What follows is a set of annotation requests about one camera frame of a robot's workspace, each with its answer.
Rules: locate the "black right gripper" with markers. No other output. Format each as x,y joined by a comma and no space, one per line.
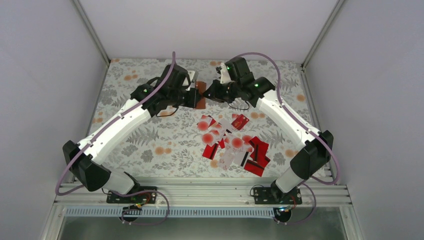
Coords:
213,91

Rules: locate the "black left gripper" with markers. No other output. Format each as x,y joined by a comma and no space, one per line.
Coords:
195,97

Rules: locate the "brown leather card holder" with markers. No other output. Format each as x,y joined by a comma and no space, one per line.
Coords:
201,87

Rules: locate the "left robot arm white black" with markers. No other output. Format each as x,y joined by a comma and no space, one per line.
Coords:
176,87

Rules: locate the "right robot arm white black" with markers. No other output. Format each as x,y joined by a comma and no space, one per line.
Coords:
314,146

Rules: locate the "white card red circle top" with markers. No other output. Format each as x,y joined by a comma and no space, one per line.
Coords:
203,124

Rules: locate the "white card red circle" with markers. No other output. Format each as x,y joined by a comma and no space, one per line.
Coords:
203,124
211,137
236,142

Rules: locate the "red card with gold logo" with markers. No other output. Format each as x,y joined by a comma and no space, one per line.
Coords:
239,121

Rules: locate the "white card red circle middle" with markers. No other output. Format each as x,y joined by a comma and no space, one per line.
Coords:
211,137

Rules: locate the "white card red circle centre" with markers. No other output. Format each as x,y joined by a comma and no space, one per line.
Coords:
236,142

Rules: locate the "red card black stripe left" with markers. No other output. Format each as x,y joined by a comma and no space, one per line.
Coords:
210,151

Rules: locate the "white card pale pattern bottom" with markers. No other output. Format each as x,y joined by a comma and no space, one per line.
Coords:
226,159

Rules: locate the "white card black stripe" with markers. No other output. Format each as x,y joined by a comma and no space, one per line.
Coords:
240,158

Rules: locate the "dark red card right upper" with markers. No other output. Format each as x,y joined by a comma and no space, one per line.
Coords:
260,149

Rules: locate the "dark red card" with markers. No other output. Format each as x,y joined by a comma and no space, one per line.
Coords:
256,168
260,149

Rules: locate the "dark red card bottom right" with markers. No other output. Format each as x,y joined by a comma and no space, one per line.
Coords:
256,168

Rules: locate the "floral patterned table mat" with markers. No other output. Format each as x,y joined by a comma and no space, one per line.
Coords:
170,144

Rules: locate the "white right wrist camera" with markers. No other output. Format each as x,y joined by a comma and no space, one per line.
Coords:
224,74

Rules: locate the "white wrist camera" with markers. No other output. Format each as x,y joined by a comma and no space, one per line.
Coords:
224,74
193,76

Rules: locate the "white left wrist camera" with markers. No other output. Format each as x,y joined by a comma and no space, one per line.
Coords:
193,76

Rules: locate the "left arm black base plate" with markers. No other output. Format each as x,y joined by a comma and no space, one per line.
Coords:
112,198

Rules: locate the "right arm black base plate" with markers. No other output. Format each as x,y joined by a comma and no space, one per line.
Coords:
265,196

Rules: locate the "slotted grey cable duct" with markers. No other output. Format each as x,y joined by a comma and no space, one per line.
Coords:
173,212

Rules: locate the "aluminium rail frame front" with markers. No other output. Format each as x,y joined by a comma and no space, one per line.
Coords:
209,192

